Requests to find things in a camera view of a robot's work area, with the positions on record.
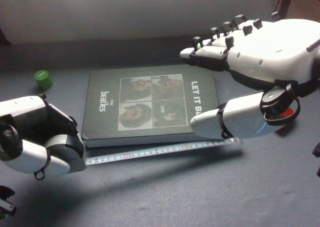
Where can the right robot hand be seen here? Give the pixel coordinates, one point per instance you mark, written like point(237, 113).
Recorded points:
point(275, 49)

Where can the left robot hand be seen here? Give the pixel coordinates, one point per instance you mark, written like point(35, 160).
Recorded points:
point(32, 154)

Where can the grey tape measure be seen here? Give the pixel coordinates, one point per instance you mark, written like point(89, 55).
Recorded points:
point(72, 152)

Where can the black Beatles book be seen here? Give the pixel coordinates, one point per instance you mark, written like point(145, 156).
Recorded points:
point(105, 87)

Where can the red heart block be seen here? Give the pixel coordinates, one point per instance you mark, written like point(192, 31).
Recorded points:
point(287, 112)

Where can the green cylinder block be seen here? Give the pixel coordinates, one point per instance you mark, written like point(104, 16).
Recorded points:
point(43, 79)

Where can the grey table cloth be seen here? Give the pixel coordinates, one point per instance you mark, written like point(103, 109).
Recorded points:
point(175, 199)

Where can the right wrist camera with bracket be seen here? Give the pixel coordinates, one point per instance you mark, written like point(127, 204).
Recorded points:
point(317, 149)

